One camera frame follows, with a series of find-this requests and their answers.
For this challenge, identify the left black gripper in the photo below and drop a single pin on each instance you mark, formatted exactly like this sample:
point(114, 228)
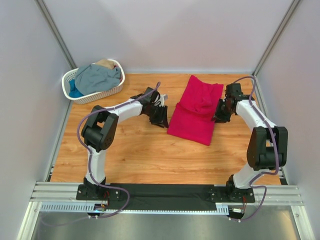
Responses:
point(158, 114)

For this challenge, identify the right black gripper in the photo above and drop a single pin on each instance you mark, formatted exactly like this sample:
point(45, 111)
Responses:
point(222, 110)

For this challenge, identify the red t shirt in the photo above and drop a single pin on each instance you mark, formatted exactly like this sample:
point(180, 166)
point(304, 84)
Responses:
point(192, 118)

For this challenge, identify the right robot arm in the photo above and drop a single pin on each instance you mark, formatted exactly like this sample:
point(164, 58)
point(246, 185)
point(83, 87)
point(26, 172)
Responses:
point(268, 145)

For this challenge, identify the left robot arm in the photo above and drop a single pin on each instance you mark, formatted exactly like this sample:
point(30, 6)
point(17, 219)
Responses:
point(99, 131)

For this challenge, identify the beige garment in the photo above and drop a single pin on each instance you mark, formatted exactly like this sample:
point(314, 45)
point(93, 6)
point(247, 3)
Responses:
point(110, 64)

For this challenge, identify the grey blue shirt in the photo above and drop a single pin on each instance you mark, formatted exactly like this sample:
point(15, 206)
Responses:
point(95, 78)

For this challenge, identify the bright blue garment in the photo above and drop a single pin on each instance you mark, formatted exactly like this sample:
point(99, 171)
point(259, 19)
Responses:
point(74, 92)

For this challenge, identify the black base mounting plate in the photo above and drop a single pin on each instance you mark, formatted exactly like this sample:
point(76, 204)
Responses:
point(174, 196)

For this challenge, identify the white plastic laundry basket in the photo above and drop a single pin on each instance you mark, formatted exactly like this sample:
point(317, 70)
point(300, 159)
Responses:
point(70, 75)

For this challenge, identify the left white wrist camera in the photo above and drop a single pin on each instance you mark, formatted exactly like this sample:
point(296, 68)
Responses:
point(160, 100)

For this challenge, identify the right aluminium corner post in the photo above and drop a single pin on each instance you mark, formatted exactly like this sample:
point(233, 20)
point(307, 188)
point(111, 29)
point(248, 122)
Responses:
point(277, 34)

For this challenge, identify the aluminium corner post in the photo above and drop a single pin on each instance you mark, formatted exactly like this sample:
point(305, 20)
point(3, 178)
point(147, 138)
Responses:
point(277, 34)
point(55, 31)

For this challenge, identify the slotted grey cable duct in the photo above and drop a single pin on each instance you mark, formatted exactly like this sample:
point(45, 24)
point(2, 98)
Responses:
point(95, 208)

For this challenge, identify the aluminium frame rail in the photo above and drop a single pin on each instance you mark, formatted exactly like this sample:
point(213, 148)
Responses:
point(45, 191)

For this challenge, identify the left aluminium corner post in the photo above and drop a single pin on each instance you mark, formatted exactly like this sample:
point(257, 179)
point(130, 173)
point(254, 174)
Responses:
point(55, 31)

